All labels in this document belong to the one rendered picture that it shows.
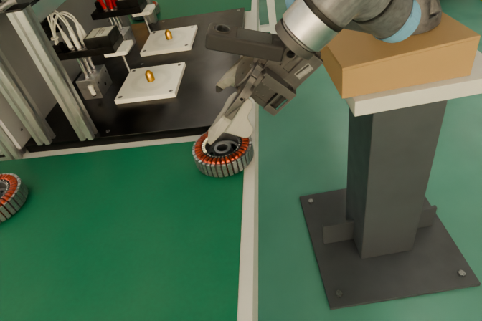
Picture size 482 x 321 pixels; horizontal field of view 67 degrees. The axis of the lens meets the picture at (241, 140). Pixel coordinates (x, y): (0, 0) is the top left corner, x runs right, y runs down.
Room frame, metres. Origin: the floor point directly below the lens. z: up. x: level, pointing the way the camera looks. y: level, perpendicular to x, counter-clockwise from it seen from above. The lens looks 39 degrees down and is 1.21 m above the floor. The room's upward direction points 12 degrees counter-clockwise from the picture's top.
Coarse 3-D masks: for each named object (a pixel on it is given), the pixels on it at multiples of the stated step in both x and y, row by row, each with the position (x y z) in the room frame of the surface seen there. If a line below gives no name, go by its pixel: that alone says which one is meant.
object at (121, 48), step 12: (96, 36) 0.82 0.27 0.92; (108, 36) 0.81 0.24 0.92; (120, 36) 0.86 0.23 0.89; (72, 48) 0.83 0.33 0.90; (84, 48) 0.82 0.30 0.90; (96, 48) 0.81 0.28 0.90; (108, 48) 0.80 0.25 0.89; (120, 48) 0.82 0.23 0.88; (60, 60) 0.82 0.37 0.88; (84, 60) 0.85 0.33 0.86; (84, 72) 0.83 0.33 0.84
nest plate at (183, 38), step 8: (152, 32) 1.14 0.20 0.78; (160, 32) 1.13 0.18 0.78; (176, 32) 1.10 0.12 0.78; (184, 32) 1.09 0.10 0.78; (192, 32) 1.07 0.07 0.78; (152, 40) 1.08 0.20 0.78; (160, 40) 1.07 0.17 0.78; (168, 40) 1.05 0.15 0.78; (176, 40) 1.04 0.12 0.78; (184, 40) 1.03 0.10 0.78; (192, 40) 1.02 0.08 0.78; (144, 48) 1.03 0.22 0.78; (152, 48) 1.02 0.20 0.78; (160, 48) 1.01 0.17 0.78; (168, 48) 1.00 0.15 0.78; (176, 48) 0.99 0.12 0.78; (184, 48) 0.98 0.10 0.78; (144, 56) 1.00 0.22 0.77
